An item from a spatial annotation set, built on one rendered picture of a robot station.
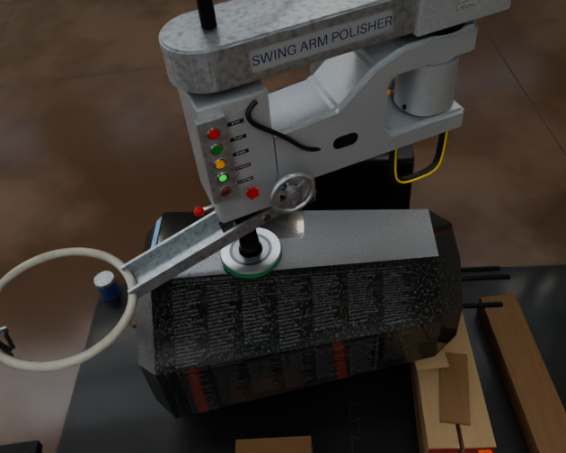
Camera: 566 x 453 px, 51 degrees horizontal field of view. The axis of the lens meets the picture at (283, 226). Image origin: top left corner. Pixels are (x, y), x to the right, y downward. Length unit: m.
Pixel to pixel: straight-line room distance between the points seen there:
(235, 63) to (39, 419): 1.98
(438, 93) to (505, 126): 2.18
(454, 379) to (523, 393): 0.32
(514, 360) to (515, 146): 1.60
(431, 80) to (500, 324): 1.33
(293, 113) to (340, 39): 0.27
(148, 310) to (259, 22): 1.09
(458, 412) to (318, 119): 1.27
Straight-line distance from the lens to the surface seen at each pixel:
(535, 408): 2.66
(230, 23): 1.56
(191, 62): 1.49
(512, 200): 3.55
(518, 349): 2.78
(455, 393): 2.47
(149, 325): 2.16
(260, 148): 1.67
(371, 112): 1.79
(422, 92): 1.90
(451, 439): 2.40
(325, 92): 1.79
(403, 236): 2.14
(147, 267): 2.05
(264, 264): 2.03
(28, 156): 4.33
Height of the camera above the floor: 2.40
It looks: 46 degrees down
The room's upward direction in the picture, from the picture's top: 7 degrees counter-clockwise
